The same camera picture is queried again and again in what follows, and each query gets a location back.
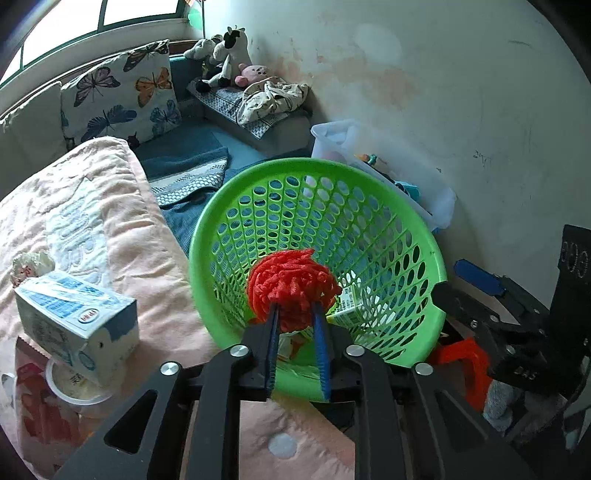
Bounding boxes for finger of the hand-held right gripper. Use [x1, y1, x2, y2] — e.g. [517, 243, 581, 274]
[455, 257, 551, 320]
[434, 280, 551, 364]

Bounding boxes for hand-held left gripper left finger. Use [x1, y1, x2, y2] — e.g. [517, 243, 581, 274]
[55, 302, 282, 480]

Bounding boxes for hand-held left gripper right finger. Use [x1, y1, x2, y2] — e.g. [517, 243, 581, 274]
[310, 301, 539, 480]

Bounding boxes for red foam net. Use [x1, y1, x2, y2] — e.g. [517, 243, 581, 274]
[246, 248, 342, 333]

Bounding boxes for green plastic basket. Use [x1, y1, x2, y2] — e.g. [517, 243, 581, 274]
[188, 158, 448, 403]

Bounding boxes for blue white milk carton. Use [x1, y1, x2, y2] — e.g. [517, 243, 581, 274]
[14, 271, 140, 388]

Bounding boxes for white yogurt cup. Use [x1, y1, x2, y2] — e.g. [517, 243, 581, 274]
[45, 357, 116, 407]

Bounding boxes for orange snack packet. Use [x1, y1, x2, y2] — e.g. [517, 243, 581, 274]
[14, 337, 98, 462]

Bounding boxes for white red wrapper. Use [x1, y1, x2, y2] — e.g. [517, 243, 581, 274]
[10, 249, 55, 288]

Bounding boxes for orange cloth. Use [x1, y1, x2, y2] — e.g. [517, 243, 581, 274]
[434, 337, 492, 411]

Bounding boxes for clear storage box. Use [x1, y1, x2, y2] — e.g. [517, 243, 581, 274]
[310, 120, 458, 232]

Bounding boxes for blue blanket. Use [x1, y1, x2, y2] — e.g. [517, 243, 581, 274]
[139, 127, 241, 252]

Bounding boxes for crumpled beige patterned cloth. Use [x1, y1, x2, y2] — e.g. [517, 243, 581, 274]
[236, 78, 309, 126]

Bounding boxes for blue patterned mat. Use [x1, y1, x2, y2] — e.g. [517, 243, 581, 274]
[187, 78, 308, 139]

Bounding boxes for pink plush toy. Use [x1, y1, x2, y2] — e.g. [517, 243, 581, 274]
[235, 65, 271, 88]

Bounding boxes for cow plush toy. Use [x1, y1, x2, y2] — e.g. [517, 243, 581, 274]
[195, 26, 254, 93]

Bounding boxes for butterfly print pillow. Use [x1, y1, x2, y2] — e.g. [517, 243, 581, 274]
[60, 39, 183, 148]

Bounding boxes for grey plush toy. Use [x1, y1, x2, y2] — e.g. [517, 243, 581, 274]
[183, 38, 220, 63]

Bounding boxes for grey pillow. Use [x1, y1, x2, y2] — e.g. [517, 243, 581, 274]
[0, 80, 68, 162]

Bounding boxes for window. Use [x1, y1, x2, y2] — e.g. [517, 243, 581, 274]
[0, 0, 204, 88]

